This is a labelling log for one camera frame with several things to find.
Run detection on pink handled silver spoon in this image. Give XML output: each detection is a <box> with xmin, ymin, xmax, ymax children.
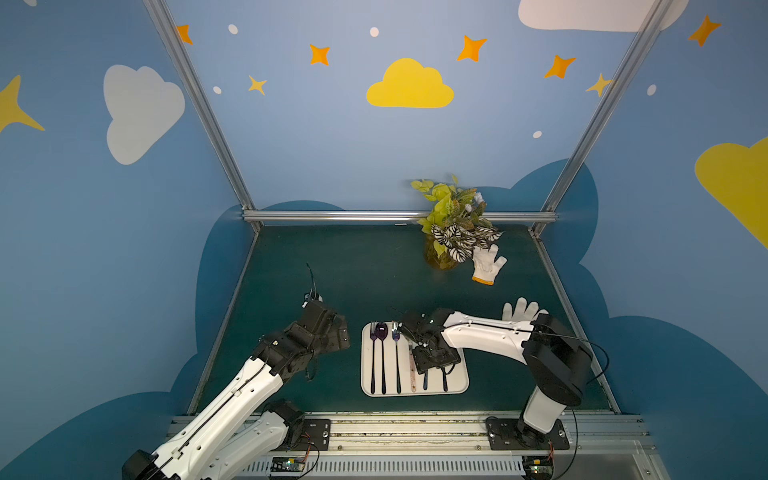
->
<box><xmin>408</xmin><ymin>341</ymin><xmax>418</xmax><ymax>393</ymax></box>

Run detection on white rectangular tray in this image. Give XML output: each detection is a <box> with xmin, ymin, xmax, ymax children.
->
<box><xmin>360</xmin><ymin>322</ymin><xmax>470</xmax><ymax>398</ymax></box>

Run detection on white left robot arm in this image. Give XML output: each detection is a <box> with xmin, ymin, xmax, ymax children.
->
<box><xmin>122</xmin><ymin>299</ymin><xmax>350</xmax><ymax>479</ymax></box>

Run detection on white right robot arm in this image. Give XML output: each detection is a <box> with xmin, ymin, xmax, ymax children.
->
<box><xmin>401</xmin><ymin>308</ymin><xmax>593</xmax><ymax>438</ymax></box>

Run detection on white glove yellow cuff far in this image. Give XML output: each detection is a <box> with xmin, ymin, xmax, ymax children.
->
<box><xmin>472</xmin><ymin>244</ymin><xmax>507</xmax><ymax>285</ymax></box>

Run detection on white glove yellow cuff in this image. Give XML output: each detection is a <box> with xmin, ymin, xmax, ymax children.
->
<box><xmin>501</xmin><ymin>297</ymin><xmax>548</xmax><ymax>323</ymax></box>
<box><xmin>472</xmin><ymin>244</ymin><xmax>507</xmax><ymax>285</ymax></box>

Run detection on white glove yellow cuff near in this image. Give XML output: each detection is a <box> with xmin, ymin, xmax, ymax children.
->
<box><xmin>501</xmin><ymin>297</ymin><xmax>548</xmax><ymax>323</ymax></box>

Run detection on glass vase with leafy plant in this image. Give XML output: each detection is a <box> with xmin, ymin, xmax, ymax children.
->
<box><xmin>411</xmin><ymin>175</ymin><xmax>503</xmax><ymax>270</ymax></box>

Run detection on left green circuit board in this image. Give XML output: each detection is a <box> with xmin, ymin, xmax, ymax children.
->
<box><xmin>269</xmin><ymin>457</ymin><xmax>306</xmax><ymax>475</ymax></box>

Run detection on green circuit board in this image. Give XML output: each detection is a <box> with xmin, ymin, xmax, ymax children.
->
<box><xmin>269</xmin><ymin>457</ymin><xmax>306</xmax><ymax>475</ymax></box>
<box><xmin>522</xmin><ymin>456</ymin><xmax>554</xmax><ymax>480</ymax></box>

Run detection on right green circuit board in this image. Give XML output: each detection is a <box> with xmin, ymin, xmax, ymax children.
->
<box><xmin>522</xmin><ymin>456</ymin><xmax>554</xmax><ymax>480</ymax></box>

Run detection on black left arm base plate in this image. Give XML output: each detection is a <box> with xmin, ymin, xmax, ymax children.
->
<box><xmin>286</xmin><ymin>418</ymin><xmax>332</xmax><ymax>451</ymax></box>

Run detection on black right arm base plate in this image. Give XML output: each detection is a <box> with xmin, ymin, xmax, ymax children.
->
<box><xmin>485</xmin><ymin>416</ymin><xmax>570</xmax><ymax>451</ymax></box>

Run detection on aluminium back frame rail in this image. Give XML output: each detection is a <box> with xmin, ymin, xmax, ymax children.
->
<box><xmin>243</xmin><ymin>210</ymin><xmax>557</xmax><ymax>224</ymax></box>

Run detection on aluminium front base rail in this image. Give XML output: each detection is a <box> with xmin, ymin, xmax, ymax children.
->
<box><xmin>231</xmin><ymin>412</ymin><xmax>669</xmax><ymax>479</ymax></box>

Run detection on aluminium left frame post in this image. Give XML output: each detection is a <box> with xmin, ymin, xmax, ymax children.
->
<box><xmin>143</xmin><ymin>0</ymin><xmax>262</xmax><ymax>235</ymax></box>

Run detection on aluminium frame post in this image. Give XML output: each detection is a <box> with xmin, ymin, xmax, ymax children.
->
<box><xmin>531</xmin><ymin>0</ymin><xmax>673</xmax><ymax>239</ymax></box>
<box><xmin>143</xmin><ymin>0</ymin><xmax>262</xmax><ymax>235</ymax></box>

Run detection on aluminium right frame post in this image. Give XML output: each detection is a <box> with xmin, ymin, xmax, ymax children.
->
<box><xmin>531</xmin><ymin>0</ymin><xmax>673</xmax><ymax>239</ymax></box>

